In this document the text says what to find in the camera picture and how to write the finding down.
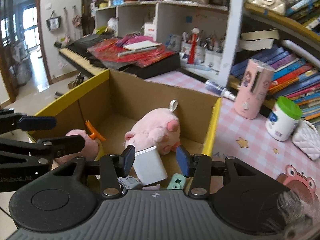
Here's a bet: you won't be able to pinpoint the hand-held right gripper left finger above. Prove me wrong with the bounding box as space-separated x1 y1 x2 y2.
51 144 137 197

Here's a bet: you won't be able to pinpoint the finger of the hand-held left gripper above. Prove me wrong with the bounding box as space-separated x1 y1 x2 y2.
0 134 86 167
0 108 57 134

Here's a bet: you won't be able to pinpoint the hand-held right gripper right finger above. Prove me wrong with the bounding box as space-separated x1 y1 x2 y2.
176 145 262 197

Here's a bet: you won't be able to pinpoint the mint green toy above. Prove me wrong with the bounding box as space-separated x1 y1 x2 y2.
167 174 187 191

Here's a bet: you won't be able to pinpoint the white plastic cup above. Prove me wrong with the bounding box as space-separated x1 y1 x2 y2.
132 146 168 185

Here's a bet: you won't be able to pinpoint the small pink plush toy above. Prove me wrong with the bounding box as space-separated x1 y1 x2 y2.
53 129 100 166

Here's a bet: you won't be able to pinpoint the pink pig plush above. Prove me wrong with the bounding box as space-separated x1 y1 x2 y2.
124 100 182 155

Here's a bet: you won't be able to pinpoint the yellow cardboard box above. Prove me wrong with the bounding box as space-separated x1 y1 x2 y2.
26 69 223 195

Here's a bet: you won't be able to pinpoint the small grey device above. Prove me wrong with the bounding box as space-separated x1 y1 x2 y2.
117 176 143 189

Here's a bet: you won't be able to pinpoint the orange plastic piece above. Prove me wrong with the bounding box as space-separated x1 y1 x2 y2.
85 120 107 141

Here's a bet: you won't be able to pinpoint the pink checkered table mat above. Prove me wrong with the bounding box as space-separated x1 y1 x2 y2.
145 70 320 205

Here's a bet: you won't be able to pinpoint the black electronic keyboard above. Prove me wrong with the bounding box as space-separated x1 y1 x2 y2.
59 34 182 80

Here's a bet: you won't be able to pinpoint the small spray bottle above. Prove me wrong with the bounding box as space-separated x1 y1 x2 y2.
205 79 236 100

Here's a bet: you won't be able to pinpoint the pink humidifier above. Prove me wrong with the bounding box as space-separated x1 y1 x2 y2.
234 58 275 120

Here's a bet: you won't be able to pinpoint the hanging tote bag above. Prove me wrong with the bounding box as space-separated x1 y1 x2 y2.
46 10 62 32

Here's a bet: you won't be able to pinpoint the red paper packets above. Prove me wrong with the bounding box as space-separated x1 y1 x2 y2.
87 37 175 68

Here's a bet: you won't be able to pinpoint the white jar green lid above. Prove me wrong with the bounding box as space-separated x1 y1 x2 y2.
265 96 302 142

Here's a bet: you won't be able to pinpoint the white pen holder cup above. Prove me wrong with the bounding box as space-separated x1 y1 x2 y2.
204 49 223 70
181 41 204 64

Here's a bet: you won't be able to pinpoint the hanging pink bag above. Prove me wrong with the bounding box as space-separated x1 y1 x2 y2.
72 5 82 28

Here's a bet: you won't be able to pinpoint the white booklet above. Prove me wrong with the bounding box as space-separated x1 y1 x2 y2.
124 41 162 52

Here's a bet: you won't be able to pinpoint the red tassel ornament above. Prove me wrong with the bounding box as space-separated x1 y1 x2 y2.
187 28 200 64

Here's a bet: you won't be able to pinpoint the dark wooden door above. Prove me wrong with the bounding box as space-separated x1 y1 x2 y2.
81 0 120 35

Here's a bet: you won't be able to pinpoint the blue white packet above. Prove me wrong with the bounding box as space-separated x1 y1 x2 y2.
167 34 182 52

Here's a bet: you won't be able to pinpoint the white plastic bag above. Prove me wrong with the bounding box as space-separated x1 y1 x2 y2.
107 17 118 34

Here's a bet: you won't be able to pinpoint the white quilted purse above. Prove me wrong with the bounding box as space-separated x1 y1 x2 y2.
292 120 320 161

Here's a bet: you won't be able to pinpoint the white red carton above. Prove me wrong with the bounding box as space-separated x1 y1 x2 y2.
144 22 157 42

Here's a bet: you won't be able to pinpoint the row of colourful books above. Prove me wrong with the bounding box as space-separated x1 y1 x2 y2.
230 45 320 128
282 0 320 34

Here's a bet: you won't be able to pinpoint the white vertical board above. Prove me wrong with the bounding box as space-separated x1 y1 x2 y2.
220 0 245 87

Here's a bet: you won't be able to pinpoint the thick cream-paged book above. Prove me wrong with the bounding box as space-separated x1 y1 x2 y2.
239 29 280 51

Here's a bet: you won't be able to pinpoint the white shelf unit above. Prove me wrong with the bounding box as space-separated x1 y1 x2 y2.
95 0 244 85

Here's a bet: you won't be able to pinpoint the white rolled paper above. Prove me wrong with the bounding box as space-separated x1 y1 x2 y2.
281 39 320 63

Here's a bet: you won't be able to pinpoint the wooden bookshelf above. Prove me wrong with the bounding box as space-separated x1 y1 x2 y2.
227 0 320 110

